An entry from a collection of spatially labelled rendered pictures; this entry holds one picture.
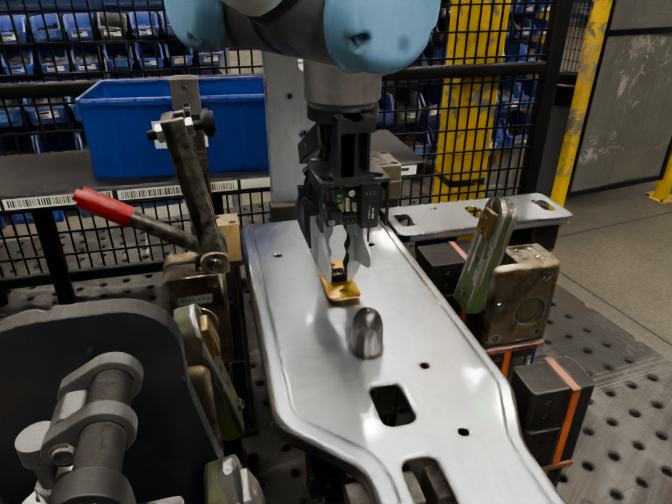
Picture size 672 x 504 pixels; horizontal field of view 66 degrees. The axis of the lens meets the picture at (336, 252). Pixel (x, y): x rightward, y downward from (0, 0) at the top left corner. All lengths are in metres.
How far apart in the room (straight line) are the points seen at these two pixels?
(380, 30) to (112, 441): 0.23
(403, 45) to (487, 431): 0.31
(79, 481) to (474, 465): 0.31
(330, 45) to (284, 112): 0.51
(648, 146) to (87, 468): 3.68
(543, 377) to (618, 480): 0.37
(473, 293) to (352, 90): 0.27
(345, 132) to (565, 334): 0.77
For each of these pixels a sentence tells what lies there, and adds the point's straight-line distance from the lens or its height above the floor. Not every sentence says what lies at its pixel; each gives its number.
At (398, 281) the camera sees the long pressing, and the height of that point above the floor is 1.00.
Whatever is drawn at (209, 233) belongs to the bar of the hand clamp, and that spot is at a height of 1.09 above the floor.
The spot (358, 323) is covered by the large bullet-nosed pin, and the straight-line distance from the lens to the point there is 0.50.
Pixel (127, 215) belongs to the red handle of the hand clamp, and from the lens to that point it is 0.56.
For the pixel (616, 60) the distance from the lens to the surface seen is 3.29.
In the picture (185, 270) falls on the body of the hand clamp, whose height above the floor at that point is 1.05.
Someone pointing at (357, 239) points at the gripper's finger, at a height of 1.07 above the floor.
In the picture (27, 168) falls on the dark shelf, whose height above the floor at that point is 1.03.
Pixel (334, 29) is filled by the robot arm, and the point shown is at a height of 1.31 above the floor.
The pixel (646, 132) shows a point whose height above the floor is 0.47.
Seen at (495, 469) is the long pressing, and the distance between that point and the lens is 0.45.
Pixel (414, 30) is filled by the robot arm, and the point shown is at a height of 1.31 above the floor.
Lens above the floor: 1.34
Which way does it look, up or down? 29 degrees down
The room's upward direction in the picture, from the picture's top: straight up
